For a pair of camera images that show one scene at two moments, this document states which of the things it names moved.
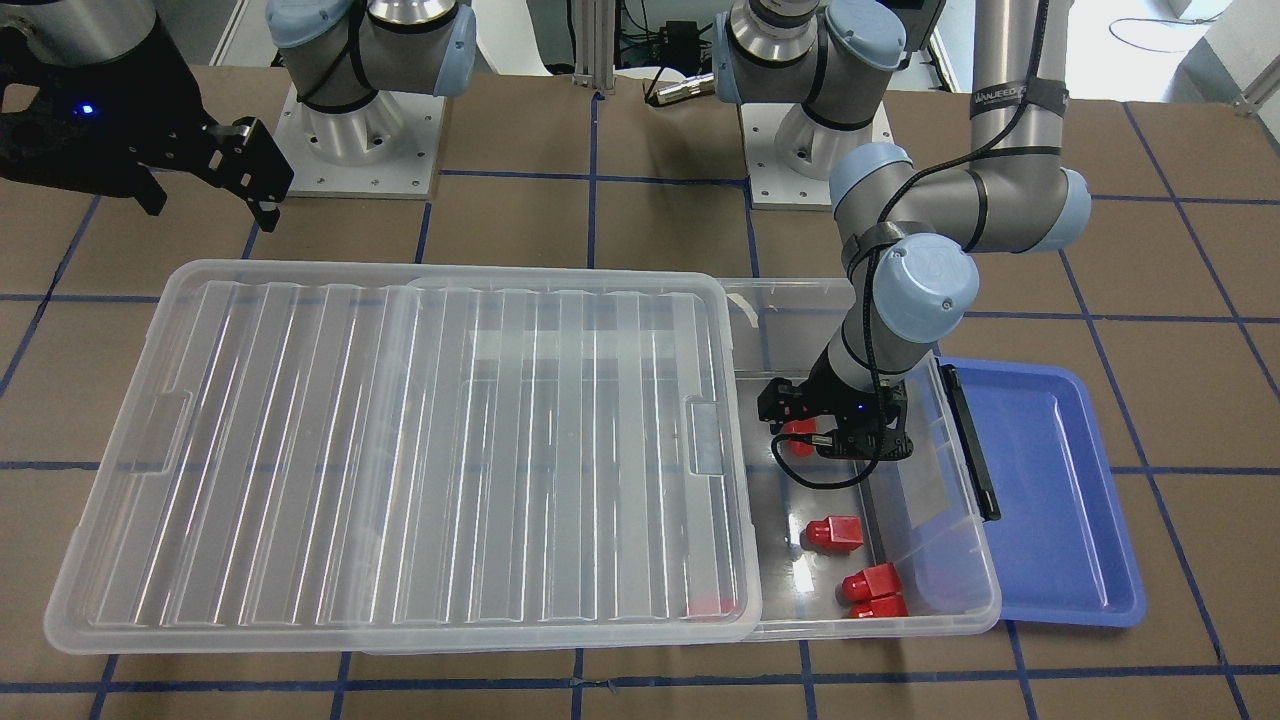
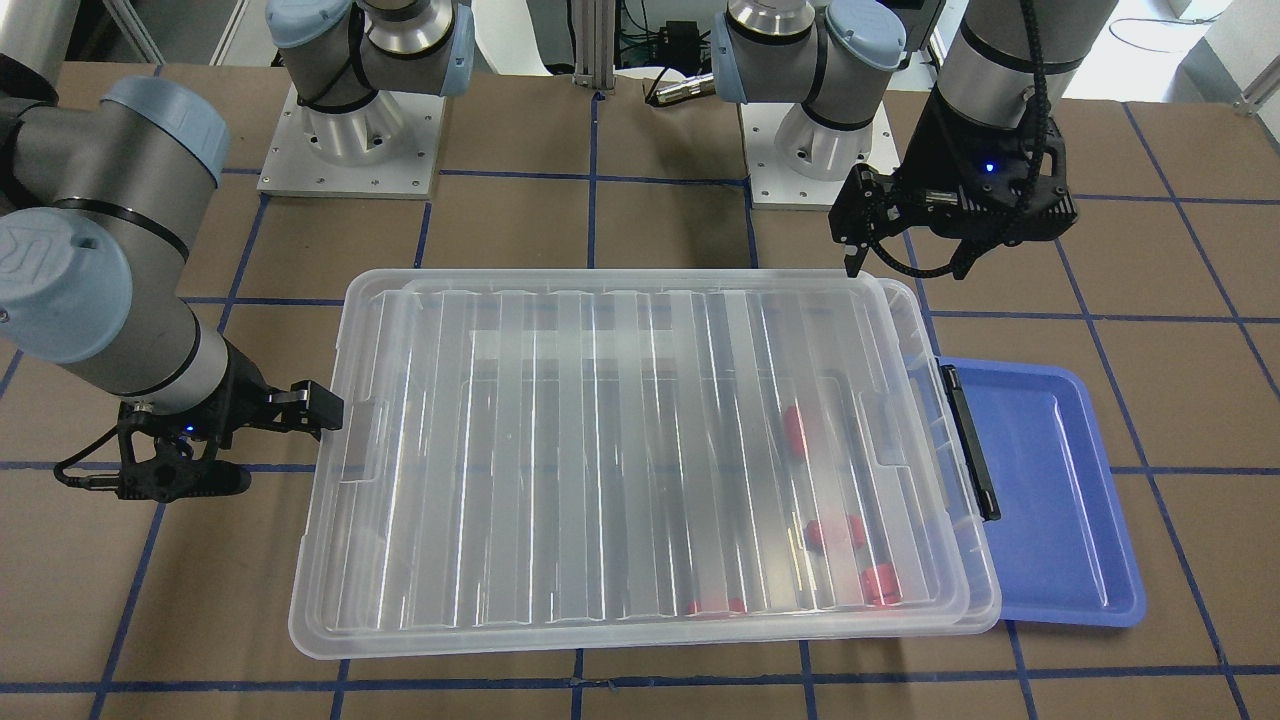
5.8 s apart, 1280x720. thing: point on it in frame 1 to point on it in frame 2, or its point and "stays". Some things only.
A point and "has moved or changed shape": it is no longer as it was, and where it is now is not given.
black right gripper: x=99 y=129 to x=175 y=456
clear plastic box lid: x=355 y=458 has moved or changed shape
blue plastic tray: x=1063 y=546 stays
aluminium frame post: x=595 y=45 stays
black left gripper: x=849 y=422 to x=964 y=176
